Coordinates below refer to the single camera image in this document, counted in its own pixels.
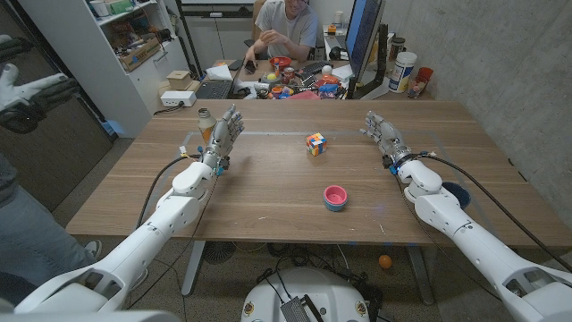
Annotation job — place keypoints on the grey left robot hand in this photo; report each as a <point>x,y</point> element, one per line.
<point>221,136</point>

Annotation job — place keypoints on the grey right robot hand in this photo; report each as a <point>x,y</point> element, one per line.
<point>389,138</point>

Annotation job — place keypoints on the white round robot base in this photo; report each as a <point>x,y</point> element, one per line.
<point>322,290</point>

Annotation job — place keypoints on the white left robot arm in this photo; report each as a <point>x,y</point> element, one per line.
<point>147,237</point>

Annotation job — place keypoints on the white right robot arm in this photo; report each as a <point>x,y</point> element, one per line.
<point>482,246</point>

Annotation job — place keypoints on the plastic bottle with orange liquid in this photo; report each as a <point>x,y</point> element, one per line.
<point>205,125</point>

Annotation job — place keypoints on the multicoloured puzzle cube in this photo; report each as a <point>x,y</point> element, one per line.
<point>316,144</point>

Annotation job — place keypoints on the red plastic cup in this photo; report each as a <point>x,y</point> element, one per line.
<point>425,73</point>

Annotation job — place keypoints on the pink stacking cup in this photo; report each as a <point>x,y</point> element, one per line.
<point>335,195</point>

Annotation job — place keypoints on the blue stacking cup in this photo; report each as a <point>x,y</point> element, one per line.
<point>334,207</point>

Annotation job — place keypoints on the white cup on shelf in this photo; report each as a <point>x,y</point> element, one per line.
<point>99,8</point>

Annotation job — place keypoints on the black laptop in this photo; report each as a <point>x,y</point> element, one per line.
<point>214,89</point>

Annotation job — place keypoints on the clear glass with items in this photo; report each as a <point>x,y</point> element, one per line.
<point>415,88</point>

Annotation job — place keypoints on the white power box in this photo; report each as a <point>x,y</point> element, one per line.
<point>178,98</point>

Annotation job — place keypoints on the white paper sheet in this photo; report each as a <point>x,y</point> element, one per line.
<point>219,73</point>

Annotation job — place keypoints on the white canister with label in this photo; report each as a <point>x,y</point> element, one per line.
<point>401,71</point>

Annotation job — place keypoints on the small cardboard tissue box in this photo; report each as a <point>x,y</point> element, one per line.
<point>179,79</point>

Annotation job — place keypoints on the smartphone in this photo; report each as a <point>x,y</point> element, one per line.
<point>250,68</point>

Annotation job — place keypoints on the black monitor stand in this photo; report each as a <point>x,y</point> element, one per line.
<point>382,58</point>

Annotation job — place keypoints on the dark blue mug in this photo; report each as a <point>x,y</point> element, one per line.
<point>460,193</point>

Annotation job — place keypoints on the dark lidded jar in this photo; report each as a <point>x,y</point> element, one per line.
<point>397,48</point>

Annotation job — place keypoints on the white ball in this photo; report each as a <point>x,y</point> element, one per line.
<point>327,70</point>

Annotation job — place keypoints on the red bowl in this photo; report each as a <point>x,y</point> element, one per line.
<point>280,61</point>

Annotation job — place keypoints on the black keyboard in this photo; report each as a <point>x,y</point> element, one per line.
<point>315,67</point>

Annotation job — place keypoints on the computer monitor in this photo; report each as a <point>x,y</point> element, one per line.
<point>363,36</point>

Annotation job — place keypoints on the long cardboard box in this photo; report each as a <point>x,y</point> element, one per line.
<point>140,56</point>

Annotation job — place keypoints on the round black floor grate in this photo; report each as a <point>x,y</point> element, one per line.
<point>219,251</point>

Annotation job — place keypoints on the orange ball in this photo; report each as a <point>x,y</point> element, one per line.
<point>385,261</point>

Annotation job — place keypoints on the seated person in grey shirt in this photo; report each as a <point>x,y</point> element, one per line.
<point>286,27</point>

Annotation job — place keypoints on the grey table leg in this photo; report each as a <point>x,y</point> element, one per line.
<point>193,268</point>
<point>421,277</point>

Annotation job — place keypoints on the white shelf unit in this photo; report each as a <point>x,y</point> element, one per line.
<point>89,67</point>

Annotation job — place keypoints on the green box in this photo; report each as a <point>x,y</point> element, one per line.
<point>120,6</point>

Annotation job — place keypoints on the grey finned module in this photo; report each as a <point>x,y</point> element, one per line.
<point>295,310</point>

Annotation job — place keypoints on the operator right black glove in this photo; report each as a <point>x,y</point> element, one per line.
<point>27,96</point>

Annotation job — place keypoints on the operator black glove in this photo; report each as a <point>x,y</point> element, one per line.
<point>11,48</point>
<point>27,96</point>

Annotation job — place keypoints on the standing operator in jeans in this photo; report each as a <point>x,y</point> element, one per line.
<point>31,241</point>

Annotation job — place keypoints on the white robot torso edge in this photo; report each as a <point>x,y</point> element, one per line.
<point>89,317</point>

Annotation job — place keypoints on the operator left black glove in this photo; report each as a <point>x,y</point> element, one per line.
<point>11,48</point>

